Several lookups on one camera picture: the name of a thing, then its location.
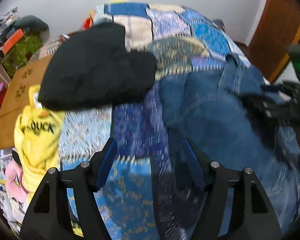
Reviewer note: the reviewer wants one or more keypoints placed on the yellow duck hoodie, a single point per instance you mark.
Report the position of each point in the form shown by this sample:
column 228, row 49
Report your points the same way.
column 36, row 136

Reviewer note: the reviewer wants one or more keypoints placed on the blue denim jacket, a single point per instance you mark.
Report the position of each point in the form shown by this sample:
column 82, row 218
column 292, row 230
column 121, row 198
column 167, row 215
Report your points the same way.
column 206, row 107

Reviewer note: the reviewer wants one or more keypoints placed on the purple grey backpack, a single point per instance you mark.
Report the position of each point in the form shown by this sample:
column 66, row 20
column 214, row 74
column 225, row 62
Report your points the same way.
column 219, row 23

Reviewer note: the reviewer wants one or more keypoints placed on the yellow curved pillow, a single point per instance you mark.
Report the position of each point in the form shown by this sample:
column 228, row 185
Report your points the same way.
column 117, row 1

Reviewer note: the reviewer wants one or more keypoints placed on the green patterned storage box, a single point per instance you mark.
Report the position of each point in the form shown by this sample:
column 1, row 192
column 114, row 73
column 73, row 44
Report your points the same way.
column 20, row 54

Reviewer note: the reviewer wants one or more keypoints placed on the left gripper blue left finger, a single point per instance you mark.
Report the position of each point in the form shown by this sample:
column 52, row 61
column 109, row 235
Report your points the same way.
column 106, row 159

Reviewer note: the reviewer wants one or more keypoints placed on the dark green cushion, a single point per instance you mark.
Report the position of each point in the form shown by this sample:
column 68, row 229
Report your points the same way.
column 31, row 22

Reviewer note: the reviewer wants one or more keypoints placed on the orange box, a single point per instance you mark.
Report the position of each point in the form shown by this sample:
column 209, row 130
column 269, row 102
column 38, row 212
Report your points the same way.
column 15, row 37

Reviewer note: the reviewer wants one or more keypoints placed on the pile of clothes clutter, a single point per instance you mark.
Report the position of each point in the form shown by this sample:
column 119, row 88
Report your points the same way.
column 7, row 25

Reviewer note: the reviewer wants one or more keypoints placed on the blue patchwork bedspread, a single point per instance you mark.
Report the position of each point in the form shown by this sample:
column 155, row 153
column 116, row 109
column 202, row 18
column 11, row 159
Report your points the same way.
column 136, row 201

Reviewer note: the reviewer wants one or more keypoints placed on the brown cardboard paw box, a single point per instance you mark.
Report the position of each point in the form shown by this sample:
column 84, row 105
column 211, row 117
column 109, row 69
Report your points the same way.
column 17, row 97

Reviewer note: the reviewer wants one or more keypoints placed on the black garment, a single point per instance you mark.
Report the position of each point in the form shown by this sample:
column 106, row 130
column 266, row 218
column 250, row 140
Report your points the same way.
column 93, row 68

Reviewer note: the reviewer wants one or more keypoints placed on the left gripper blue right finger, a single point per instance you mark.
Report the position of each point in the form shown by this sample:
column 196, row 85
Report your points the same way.
column 196, row 170

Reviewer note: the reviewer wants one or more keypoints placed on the brown wooden door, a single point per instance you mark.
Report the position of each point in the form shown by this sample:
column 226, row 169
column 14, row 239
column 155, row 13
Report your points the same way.
column 278, row 28

